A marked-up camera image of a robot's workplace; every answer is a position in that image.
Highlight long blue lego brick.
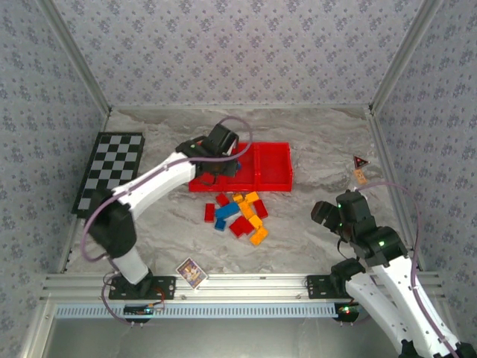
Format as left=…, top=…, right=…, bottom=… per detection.
left=215, top=202, right=241, bottom=221

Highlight red plastic bin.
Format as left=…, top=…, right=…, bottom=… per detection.
left=222, top=142, right=259, bottom=193
left=189, top=163, right=225, bottom=193
left=256, top=142, right=294, bottom=193

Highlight small circuit board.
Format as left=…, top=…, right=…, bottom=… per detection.
left=333, top=302, right=361, bottom=320
left=124, top=304, right=165, bottom=316

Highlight black and grey chessboard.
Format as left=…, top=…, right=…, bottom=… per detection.
left=70, top=132, right=145, bottom=219

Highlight colourful playing card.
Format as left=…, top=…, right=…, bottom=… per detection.
left=174, top=257, right=209, bottom=290

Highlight aluminium frame side rail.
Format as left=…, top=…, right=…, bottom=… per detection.
left=367, top=107, right=426, bottom=270
left=57, top=110, right=113, bottom=274

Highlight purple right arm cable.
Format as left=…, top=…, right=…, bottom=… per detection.
left=353, top=181, right=461, bottom=358

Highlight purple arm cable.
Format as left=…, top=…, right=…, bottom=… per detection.
left=353, top=181, right=461, bottom=358
left=80, top=116, right=254, bottom=263

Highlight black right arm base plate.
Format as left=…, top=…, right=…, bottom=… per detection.
left=306, top=274, right=350, bottom=300

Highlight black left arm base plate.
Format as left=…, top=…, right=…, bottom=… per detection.
left=108, top=274, right=177, bottom=301

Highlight white slotted cable duct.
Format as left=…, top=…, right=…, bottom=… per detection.
left=54, top=302, right=338, bottom=319

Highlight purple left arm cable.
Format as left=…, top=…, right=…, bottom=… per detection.
left=80, top=116, right=254, bottom=263

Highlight aluminium frame post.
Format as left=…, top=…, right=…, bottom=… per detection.
left=37, top=0, right=113, bottom=113
left=368, top=0, right=445, bottom=113

